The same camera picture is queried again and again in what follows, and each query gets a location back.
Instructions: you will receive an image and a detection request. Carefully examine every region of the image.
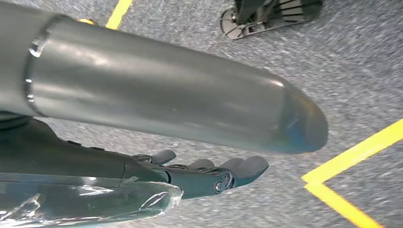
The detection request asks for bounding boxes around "yellow floor tape marking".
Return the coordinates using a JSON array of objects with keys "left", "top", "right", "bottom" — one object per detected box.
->
[
  {"left": 105, "top": 0, "right": 135, "bottom": 31},
  {"left": 301, "top": 118, "right": 403, "bottom": 228}
]

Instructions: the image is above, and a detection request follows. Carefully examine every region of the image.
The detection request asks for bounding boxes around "black robot foot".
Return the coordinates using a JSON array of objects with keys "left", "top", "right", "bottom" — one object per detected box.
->
[{"left": 220, "top": 0, "right": 324, "bottom": 40}]

